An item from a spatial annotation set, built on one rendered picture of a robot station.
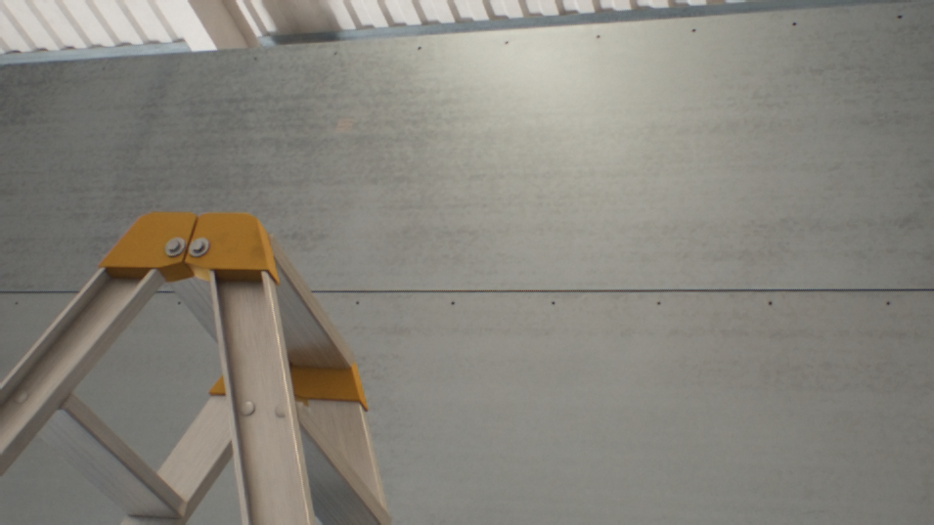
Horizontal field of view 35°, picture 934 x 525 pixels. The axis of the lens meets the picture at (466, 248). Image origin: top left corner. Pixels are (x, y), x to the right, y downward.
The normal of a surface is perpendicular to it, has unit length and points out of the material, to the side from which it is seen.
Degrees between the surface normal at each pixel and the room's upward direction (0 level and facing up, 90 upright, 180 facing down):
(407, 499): 90
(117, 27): 177
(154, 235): 90
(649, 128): 90
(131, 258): 90
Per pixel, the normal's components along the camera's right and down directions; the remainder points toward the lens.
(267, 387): -0.27, -0.56
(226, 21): 0.94, -0.01
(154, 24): -0.19, 0.81
